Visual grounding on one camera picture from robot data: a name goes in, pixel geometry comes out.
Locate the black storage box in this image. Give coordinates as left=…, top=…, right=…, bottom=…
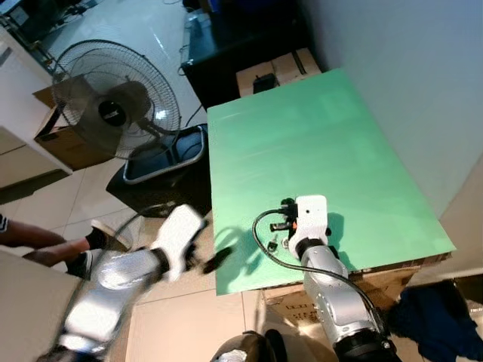
left=106, top=147, right=214, bottom=219

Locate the green board table top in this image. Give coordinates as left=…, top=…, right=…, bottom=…
left=206, top=68, right=456, bottom=296

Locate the grey rimmed blue basin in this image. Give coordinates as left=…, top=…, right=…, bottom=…
left=123, top=124, right=208, bottom=185

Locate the large printed cardboard box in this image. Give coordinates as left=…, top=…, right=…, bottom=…
left=260, top=255, right=451, bottom=326

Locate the small black device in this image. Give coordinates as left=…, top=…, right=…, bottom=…
left=253, top=73, right=277, bottom=94

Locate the flat light cardboard box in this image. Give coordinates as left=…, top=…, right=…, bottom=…
left=236, top=48, right=322, bottom=97

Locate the black cabinet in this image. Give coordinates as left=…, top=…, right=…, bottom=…
left=181, top=0, right=318, bottom=109

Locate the open brown cardboard box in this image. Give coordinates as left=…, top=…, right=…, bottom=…
left=32, top=83, right=115, bottom=172

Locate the person with black shoes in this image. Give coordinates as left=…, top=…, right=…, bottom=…
left=0, top=215, right=114, bottom=280

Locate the black box with white lettering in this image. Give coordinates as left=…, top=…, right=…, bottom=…
left=453, top=275, right=483, bottom=301

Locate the blue cloth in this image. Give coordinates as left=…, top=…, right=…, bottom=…
left=389, top=283, right=483, bottom=362

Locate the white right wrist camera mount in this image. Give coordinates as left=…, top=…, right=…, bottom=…
left=291, top=195, right=331, bottom=250

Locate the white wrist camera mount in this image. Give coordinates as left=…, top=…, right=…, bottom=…
left=151, top=204, right=209, bottom=282
left=291, top=195, right=331, bottom=250

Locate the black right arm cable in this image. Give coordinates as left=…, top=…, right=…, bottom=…
left=251, top=208, right=394, bottom=355

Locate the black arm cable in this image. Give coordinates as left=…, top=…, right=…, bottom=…
left=251, top=208, right=394, bottom=355
left=113, top=202, right=182, bottom=250

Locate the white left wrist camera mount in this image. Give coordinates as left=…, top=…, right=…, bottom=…
left=151, top=204, right=209, bottom=282

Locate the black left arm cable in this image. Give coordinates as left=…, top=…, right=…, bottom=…
left=113, top=202, right=182, bottom=250

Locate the black pedestal fan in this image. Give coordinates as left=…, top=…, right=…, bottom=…
left=51, top=39, right=186, bottom=160

